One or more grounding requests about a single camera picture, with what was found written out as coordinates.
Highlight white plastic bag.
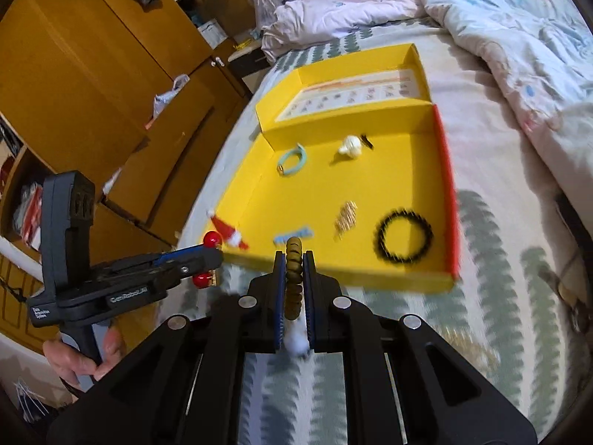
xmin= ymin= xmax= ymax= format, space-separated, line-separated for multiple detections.
xmin=150 ymin=74 xmax=191 ymax=119

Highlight wooden shelf unit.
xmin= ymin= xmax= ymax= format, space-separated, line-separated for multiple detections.
xmin=0 ymin=113 xmax=54 ymax=251

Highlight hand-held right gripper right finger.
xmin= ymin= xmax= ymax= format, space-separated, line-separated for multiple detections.
xmin=302 ymin=250 xmax=538 ymax=445

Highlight red white packets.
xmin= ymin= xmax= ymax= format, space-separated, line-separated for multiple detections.
xmin=13 ymin=181 xmax=46 ymax=247

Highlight red bead hair clip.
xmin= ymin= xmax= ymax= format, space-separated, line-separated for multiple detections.
xmin=192 ymin=231 xmax=224 ymax=288

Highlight white flower hair clip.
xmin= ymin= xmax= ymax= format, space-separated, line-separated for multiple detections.
xmin=338 ymin=133 xmax=375 ymax=159

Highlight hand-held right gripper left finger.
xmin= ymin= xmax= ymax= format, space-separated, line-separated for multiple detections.
xmin=46 ymin=250 xmax=285 ymax=445

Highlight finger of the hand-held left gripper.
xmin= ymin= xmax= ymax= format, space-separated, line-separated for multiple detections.
xmin=173 ymin=253 xmax=224 ymax=286
xmin=150 ymin=243 xmax=219 ymax=268

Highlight tan wooden bead bracelet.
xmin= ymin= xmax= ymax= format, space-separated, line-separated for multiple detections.
xmin=284 ymin=236 xmax=305 ymax=322

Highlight wooden wardrobe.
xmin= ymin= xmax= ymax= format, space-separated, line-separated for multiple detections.
xmin=0 ymin=0 xmax=262 ymax=348

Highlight yellow cardboard box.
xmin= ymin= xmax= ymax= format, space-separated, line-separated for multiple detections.
xmin=204 ymin=43 xmax=463 ymax=296

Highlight pale blue printed quilt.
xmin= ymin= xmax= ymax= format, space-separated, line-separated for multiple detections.
xmin=402 ymin=0 xmax=593 ymax=207

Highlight black bead bracelet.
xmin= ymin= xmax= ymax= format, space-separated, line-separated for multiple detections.
xmin=374 ymin=208 xmax=434 ymax=263

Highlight person's left hand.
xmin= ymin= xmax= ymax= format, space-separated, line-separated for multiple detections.
xmin=44 ymin=327 xmax=127 ymax=396

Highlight blue hair clip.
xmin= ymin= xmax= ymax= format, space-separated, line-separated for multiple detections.
xmin=272 ymin=227 xmax=314 ymax=245

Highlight teal hair tie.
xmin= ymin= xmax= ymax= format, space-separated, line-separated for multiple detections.
xmin=277 ymin=144 xmax=307 ymax=178

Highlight red santa hat hair clip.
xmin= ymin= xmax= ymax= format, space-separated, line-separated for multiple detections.
xmin=207 ymin=210 xmax=250 ymax=251

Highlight gold hair clip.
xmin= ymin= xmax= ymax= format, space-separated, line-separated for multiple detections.
xmin=334 ymin=201 xmax=358 ymax=241

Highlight pink white quilt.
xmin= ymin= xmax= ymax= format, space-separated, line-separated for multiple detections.
xmin=261 ymin=0 xmax=427 ymax=59

